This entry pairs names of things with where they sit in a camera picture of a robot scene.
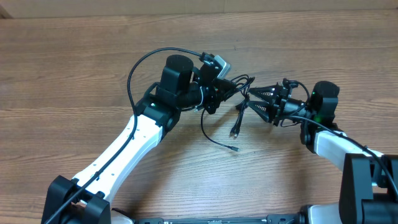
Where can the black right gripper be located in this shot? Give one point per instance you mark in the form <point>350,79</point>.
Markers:
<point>275,93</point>

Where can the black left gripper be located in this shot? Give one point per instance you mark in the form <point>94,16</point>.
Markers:
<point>218,90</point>

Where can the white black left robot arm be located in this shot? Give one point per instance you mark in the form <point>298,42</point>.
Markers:
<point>87,197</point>

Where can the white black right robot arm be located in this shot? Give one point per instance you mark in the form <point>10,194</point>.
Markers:
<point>368,192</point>

